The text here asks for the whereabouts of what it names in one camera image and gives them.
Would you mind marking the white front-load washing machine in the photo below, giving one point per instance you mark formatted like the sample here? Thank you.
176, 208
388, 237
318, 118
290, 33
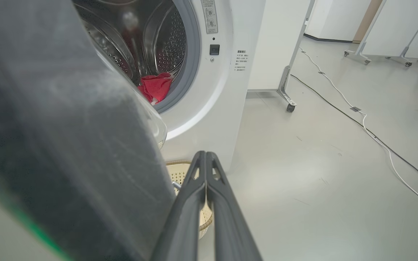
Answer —
212, 108

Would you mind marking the grey warning label sticker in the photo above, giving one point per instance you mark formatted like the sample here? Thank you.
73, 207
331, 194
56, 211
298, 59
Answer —
209, 16

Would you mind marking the red garment white trim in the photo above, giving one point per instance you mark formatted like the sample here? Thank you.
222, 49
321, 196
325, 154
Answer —
156, 87

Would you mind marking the dark grey glass washer door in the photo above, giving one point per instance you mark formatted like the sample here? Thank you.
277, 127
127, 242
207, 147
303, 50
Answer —
49, 127

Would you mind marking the cream perforated laundry basket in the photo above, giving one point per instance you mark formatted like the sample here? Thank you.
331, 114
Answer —
180, 174

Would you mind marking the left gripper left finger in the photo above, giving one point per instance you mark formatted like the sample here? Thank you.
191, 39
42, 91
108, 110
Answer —
183, 217

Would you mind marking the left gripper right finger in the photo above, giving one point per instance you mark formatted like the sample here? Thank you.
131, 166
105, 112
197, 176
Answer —
230, 232

